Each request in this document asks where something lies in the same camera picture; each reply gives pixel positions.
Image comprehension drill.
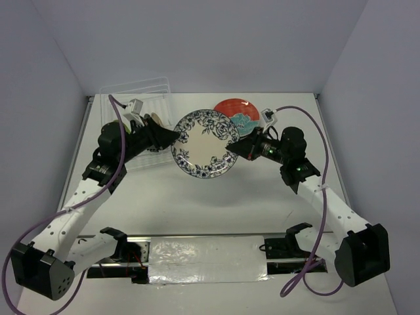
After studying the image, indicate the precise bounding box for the white pink plate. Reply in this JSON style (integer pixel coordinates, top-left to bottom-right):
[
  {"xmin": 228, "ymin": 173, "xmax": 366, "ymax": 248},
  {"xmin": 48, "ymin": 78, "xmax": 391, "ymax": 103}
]
[{"xmin": 214, "ymin": 98, "xmax": 260, "ymax": 137}]

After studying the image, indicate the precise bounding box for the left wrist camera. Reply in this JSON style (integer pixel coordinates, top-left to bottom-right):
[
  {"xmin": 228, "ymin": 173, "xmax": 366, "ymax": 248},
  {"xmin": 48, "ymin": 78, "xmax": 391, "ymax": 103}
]
[{"xmin": 123, "ymin": 98, "xmax": 143, "ymax": 125}]

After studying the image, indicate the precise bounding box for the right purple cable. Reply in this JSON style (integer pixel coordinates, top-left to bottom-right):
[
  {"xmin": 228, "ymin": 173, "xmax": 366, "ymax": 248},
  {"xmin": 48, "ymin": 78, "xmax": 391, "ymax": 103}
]
[{"xmin": 265, "ymin": 105, "xmax": 345, "ymax": 298}]

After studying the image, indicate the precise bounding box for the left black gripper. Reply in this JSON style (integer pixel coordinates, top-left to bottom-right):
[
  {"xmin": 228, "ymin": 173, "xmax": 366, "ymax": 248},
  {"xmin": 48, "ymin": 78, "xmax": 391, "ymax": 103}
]
[{"xmin": 117, "ymin": 116, "xmax": 180, "ymax": 163}]

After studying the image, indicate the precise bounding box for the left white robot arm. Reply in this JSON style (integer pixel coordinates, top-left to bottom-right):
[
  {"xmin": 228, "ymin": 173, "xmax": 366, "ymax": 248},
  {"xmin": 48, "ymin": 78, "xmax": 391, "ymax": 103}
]
[{"xmin": 10, "ymin": 117, "xmax": 180, "ymax": 301}]

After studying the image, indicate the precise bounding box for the silver foil tape patch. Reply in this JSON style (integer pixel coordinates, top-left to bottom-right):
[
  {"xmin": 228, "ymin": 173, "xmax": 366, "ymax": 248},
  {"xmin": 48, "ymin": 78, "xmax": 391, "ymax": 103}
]
[{"xmin": 148, "ymin": 236, "xmax": 268, "ymax": 285}]

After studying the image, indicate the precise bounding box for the beige plate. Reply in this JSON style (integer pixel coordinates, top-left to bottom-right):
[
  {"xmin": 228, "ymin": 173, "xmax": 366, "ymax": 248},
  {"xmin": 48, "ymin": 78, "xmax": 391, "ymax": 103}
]
[{"xmin": 150, "ymin": 112, "xmax": 164, "ymax": 127}]

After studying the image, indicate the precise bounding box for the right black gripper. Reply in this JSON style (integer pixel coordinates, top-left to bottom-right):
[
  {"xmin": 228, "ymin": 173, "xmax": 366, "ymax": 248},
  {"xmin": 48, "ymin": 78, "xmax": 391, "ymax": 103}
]
[{"xmin": 228, "ymin": 126, "xmax": 289, "ymax": 165}]

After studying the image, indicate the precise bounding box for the white wire dish rack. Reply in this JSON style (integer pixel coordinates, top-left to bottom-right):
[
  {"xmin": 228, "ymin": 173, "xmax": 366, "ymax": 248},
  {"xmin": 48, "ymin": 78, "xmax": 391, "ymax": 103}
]
[{"xmin": 99, "ymin": 76, "xmax": 180, "ymax": 171}]

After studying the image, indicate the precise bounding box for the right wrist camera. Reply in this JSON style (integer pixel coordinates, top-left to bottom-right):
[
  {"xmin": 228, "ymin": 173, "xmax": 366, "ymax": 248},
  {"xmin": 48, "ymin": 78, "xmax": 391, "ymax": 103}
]
[{"xmin": 261, "ymin": 108, "xmax": 278, "ymax": 133}]

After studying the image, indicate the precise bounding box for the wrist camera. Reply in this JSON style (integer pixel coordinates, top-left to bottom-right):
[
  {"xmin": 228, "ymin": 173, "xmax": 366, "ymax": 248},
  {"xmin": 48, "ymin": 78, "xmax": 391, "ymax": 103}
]
[
  {"xmin": 123, "ymin": 98, "xmax": 143, "ymax": 125},
  {"xmin": 261, "ymin": 108, "xmax": 278, "ymax": 133}
]

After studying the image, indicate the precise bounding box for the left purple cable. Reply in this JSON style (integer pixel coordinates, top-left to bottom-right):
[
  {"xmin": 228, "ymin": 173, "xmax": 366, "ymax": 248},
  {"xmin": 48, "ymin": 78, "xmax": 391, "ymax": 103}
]
[{"xmin": 1, "ymin": 94, "xmax": 127, "ymax": 315}]

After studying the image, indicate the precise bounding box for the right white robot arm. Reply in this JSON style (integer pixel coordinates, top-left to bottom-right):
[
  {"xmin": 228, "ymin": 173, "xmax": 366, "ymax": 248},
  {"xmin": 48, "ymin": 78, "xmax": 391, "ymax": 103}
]
[{"xmin": 226, "ymin": 127, "xmax": 390, "ymax": 287}]

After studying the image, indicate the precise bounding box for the lime green plate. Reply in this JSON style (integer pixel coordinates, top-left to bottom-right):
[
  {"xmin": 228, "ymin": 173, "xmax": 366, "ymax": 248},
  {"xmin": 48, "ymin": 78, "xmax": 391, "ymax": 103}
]
[{"xmin": 114, "ymin": 119, "xmax": 131, "ymax": 134}]

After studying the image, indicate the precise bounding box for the dark patterned plate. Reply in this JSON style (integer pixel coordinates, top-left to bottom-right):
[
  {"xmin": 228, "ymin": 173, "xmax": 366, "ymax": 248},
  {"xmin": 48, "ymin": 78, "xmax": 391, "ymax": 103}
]
[{"xmin": 171, "ymin": 109, "xmax": 240, "ymax": 179}]

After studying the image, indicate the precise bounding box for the purple cable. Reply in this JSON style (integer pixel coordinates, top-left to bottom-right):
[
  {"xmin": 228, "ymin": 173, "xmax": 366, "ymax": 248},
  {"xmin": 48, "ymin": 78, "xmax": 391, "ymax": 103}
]
[
  {"xmin": 1, "ymin": 94, "xmax": 127, "ymax": 315},
  {"xmin": 265, "ymin": 105, "xmax": 345, "ymax": 298}
]

